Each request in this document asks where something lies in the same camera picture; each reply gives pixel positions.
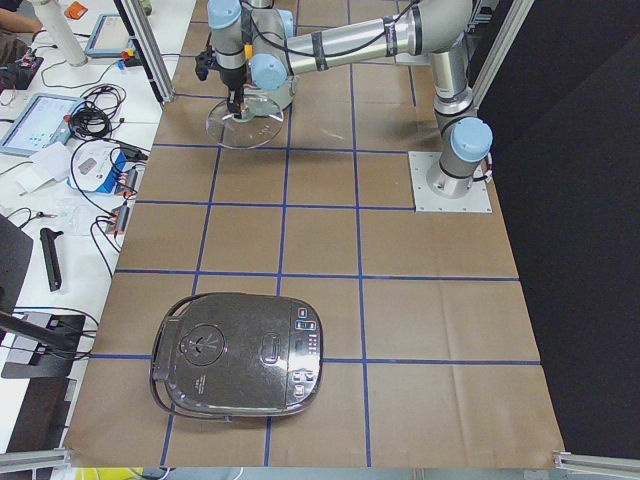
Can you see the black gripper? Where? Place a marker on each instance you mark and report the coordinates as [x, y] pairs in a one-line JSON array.
[[232, 78]]

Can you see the glass pot lid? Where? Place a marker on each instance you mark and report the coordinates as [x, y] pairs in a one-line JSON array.
[[258, 121]]

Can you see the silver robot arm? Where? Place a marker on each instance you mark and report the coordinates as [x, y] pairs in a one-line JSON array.
[[259, 58]]

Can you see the pale green electric pot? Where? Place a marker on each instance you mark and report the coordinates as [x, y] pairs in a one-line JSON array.
[[262, 102]]

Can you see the far blue teach pendant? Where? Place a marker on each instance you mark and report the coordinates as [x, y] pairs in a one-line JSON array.
[[109, 38]]

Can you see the blue teach pendant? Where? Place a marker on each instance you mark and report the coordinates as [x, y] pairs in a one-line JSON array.
[[42, 123], [109, 38]]

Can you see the blue white box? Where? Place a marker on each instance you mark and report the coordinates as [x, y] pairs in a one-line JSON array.
[[96, 167]]

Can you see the orange terminal block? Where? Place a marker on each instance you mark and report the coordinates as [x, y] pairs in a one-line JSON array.
[[118, 220]]

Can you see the near blue teach pendant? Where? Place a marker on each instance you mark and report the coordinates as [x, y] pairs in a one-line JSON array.
[[42, 123]]

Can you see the black bar tool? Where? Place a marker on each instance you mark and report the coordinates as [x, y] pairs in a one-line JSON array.
[[47, 239]]

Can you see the dark metallic rice cooker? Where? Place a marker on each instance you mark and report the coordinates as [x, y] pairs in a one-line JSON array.
[[222, 355]]

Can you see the black monitor stand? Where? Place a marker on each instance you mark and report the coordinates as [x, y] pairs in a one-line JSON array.
[[45, 345]]

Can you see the aluminium frame post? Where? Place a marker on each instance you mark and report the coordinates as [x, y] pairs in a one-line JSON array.
[[142, 37]]

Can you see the white cylinder post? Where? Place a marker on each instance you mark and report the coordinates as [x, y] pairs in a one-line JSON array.
[[50, 14]]

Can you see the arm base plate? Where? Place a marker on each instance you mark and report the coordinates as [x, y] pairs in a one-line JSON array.
[[436, 192]]

